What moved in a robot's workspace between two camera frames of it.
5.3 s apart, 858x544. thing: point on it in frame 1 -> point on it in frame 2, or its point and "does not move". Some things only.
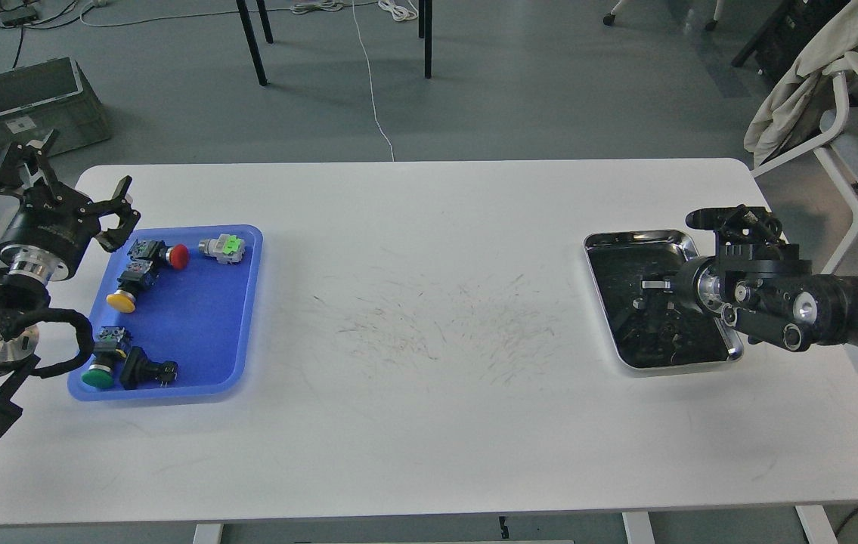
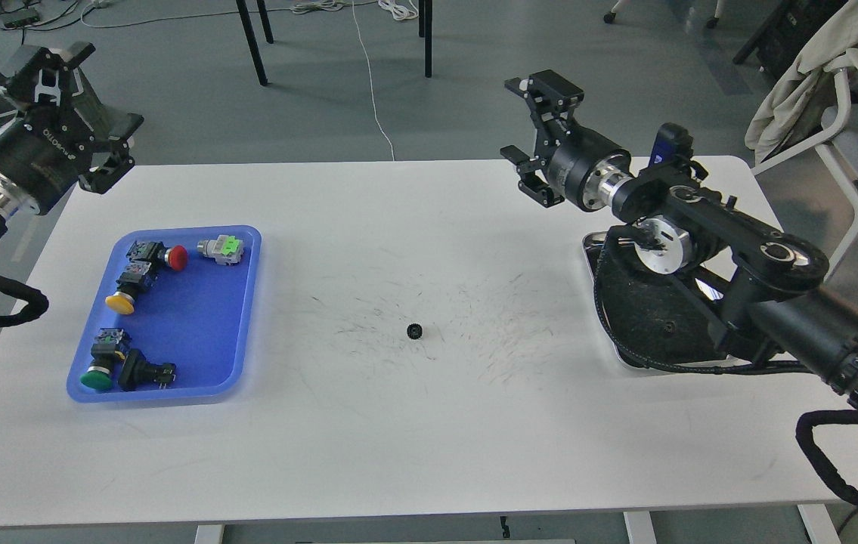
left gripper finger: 10,179 -> 38,75
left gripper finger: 115,239 -> 116,162
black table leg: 248,27 does not move
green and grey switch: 227,248 does not move
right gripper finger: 658,278 -> 552,101
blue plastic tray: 171,311 does not move
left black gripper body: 59,219 -> 40,156
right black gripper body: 684,297 -> 586,168
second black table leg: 428,37 does not move
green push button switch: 112,345 does not move
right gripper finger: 658,327 -> 532,185
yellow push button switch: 137,276 does not move
